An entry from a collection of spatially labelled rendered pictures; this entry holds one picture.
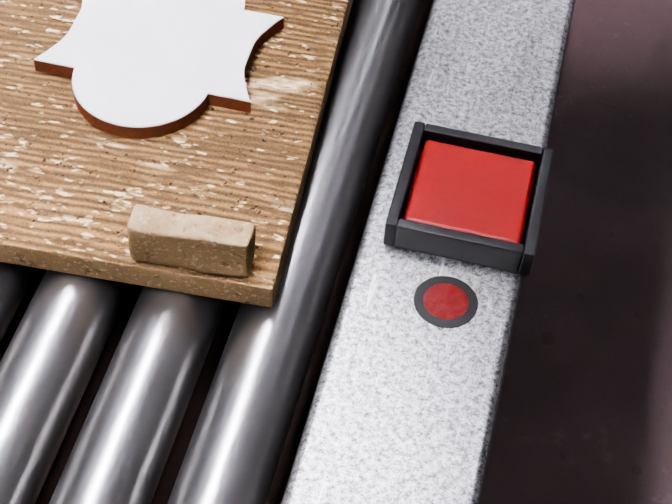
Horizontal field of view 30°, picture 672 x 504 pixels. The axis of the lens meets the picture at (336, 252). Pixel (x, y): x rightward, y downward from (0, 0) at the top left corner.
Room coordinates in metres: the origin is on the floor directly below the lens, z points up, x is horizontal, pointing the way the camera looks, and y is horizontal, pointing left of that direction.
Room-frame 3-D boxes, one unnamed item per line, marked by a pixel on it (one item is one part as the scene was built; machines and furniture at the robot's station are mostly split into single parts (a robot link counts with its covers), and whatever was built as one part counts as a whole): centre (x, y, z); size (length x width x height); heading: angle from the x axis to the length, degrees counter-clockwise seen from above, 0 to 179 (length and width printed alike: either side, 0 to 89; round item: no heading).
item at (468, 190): (0.44, -0.07, 0.92); 0.06 x 0.06 x 0.01; 80
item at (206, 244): (0.37, 0.07, 0.95); 0.06 x 0.02 x 0.03; 83
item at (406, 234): (0.44, -0.07, 0.92); 0.08 x 0.08 x 0.02; 80
